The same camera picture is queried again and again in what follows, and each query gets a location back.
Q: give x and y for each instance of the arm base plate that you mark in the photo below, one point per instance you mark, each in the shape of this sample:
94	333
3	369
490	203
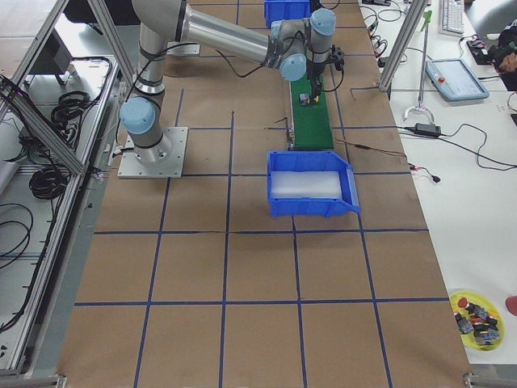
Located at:
163	161

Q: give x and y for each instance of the white foam pad destination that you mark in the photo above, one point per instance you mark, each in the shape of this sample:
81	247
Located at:
305	184

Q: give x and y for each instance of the yellow push button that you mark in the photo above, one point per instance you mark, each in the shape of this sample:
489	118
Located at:
307	99

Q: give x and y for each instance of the white keyboard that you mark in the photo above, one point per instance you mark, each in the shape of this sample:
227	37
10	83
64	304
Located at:
451	14

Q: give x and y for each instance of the teach pendant tablet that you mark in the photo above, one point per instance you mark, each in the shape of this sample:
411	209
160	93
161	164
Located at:
455	81

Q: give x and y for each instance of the black power adapter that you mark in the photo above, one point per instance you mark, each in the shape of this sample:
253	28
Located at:
427	130

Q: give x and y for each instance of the blue destination bin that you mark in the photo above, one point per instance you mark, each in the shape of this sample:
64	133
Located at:
299	161

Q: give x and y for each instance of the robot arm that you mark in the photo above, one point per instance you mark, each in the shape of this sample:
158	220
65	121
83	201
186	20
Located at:
297	48

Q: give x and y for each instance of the blue source bin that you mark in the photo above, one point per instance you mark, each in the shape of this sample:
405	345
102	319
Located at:
275	10

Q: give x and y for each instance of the yellow plate of buttons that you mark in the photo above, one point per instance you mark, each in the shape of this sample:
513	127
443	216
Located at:
479	322

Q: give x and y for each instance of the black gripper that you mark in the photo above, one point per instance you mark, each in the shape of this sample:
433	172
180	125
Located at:
315	73

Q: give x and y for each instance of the green conveyor belt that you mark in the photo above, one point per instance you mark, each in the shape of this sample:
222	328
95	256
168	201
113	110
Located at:
311	129

